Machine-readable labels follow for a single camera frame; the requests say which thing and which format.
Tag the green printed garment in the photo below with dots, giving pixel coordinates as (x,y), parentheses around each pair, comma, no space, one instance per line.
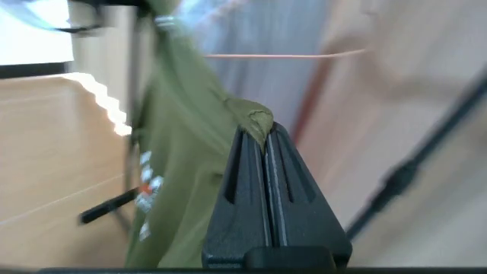
(182,114)

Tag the beige curtain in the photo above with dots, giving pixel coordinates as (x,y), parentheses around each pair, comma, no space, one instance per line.
(380,95)

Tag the pale grey shorts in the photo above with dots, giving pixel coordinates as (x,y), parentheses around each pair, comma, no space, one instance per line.
(266,26)

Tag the pink clothes hanger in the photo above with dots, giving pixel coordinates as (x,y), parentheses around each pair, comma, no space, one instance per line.
(285,56)

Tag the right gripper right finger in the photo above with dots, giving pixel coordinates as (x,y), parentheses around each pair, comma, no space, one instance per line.
(308,217)

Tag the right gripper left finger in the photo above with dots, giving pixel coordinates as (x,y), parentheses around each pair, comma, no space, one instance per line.
(236,213)

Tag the black clothes rack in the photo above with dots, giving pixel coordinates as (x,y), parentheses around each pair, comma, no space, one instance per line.
(399,179)

